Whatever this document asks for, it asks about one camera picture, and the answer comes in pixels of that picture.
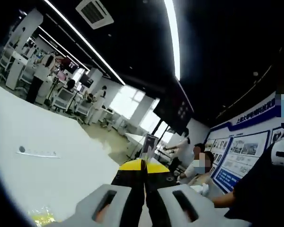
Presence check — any black monitor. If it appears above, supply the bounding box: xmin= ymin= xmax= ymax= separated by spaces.
xmin=79 ymin=74 xmax=95 ymax=88

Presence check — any ceiling air vent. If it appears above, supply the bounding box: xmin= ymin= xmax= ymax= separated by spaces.
xmin=75 ymin=0 xmax=115 ymax=30

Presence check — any white office chair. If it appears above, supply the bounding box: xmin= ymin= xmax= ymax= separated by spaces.
xmin=53 ymin=87 xmax=74 ymax=112

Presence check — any ceiling strip light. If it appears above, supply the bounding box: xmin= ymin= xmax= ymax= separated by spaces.
xmin=43 ymin=0 xmax=126 ymax=86
xmin=164 ymin=0 xmax=181 ymax=80

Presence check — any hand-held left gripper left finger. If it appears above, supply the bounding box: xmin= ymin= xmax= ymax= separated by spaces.
xmin=59 ymin=158 xmax=147 ymax=227

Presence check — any small standing display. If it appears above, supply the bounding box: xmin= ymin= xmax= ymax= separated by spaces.
xmin=142 ymin=133 xmax=158 ymax=159

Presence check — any red display screen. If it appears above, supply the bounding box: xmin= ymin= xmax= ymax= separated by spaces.
xmin=61 ymin=56 xmax=79 ymax=74

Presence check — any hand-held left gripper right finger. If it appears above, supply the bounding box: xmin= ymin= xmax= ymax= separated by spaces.
xmin=144 ymin=160 xmax=253 ymax=227

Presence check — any table socket strip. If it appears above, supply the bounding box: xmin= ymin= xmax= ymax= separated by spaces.
xmin=16 ymin=145 xmax=61 ymax=159

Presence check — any clear plastic bag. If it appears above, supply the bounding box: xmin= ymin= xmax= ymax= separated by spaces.
xmin=27 ymin=205 xmax=62 ymax=224

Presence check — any square yellow silicone block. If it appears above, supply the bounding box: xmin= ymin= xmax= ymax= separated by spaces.
xmin=31 ymin=210 xmax=56 ymax=223

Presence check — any person's dark shirt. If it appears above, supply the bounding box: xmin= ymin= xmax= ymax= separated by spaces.
xmin=224 ymin=141 xmax=284 ymax=227

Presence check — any white chest device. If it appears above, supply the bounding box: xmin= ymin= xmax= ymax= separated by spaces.
xmin=271 ymin=135 xmax=284 ymax=169

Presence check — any wall poster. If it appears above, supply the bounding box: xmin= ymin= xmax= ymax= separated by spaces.
xmin=207 ymin=91 xmax=284 ymax=195

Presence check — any black wall screen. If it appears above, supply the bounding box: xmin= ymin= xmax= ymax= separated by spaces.
xmin=153 ymin=79 xmax=195 ymax=136

